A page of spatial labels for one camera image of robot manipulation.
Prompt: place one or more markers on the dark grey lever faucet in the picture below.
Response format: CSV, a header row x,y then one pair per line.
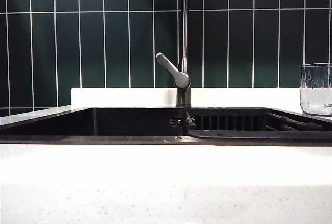
x,y
182,78

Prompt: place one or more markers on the black kitchen sink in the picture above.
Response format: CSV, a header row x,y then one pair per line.
x,y
77,124

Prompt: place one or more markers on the clear glass mug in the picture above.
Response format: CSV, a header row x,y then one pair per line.
x,y
316,91

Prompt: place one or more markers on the black sink drying rack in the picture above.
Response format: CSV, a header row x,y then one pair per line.
x,y
246,134

